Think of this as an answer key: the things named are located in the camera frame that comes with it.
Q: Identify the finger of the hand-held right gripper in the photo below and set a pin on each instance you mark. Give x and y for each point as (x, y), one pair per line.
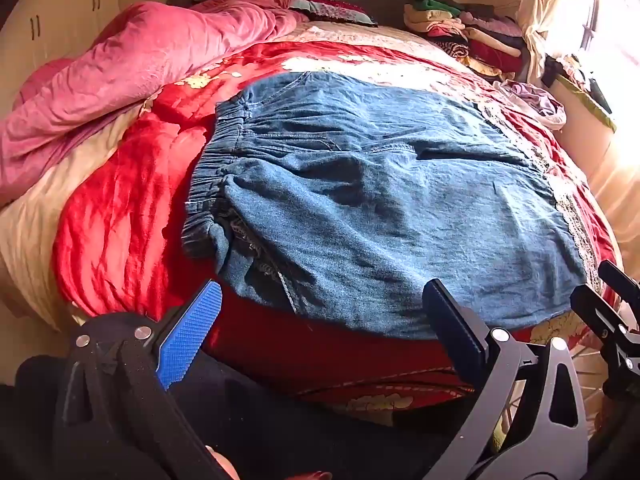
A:
(622, 284)
(607, 325)

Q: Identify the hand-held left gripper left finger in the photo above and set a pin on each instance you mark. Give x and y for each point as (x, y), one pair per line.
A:
(190, 335)

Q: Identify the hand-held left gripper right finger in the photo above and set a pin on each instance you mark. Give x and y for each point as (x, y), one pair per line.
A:
(452, 320)

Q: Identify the blue denim pants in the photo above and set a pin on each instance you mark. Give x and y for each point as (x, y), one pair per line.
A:
(375, 200)

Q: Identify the red floral bed sheet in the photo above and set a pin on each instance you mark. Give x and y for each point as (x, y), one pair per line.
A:
(125, 220)

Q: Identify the person's black clothing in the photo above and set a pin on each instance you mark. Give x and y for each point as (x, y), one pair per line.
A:
(280, 435)

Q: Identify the cream mattress cover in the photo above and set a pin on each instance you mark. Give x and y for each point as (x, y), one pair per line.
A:
(30, 230)

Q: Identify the colourful clutter heap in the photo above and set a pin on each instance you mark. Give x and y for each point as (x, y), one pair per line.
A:
(580, 85)

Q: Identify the lavender cloth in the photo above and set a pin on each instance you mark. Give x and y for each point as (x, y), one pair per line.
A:
(535, 100)

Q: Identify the window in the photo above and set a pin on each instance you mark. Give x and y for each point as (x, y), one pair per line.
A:
(610, 10)

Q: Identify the pink quilt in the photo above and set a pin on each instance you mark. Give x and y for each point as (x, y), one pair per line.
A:
(125, 60)

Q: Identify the pile of folded clothes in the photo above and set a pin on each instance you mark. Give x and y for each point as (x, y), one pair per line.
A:
(465, 30)

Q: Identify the cream curtain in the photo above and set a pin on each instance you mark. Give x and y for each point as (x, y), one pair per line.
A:
(540, 0)

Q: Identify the patterned pillow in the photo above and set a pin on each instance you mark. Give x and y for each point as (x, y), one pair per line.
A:
(335, 10)

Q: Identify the cream wardrobe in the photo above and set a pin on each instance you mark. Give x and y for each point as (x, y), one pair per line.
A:
(60, 10)

